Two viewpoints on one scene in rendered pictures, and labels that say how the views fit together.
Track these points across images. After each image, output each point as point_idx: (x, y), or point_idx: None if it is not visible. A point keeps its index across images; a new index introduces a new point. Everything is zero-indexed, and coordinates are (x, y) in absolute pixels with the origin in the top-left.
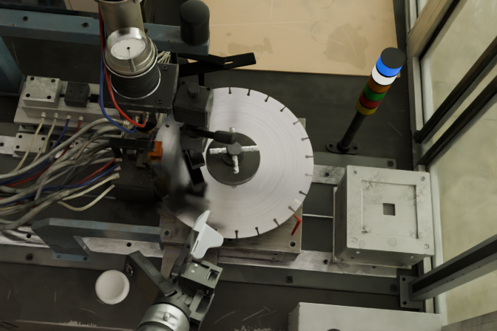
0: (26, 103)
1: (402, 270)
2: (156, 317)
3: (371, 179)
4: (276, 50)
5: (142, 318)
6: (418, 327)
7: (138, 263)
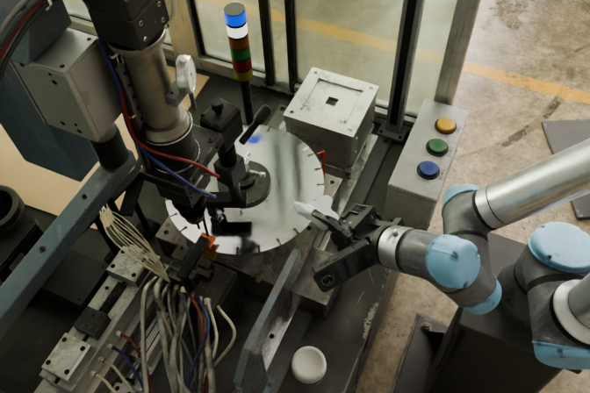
0: (72, 382)
1: (372, 131)
2: (393, 240)
3: (303, 103)
4: (133, 153)
5: (348, 345)
6: (431, 114)
7: (327, 265)
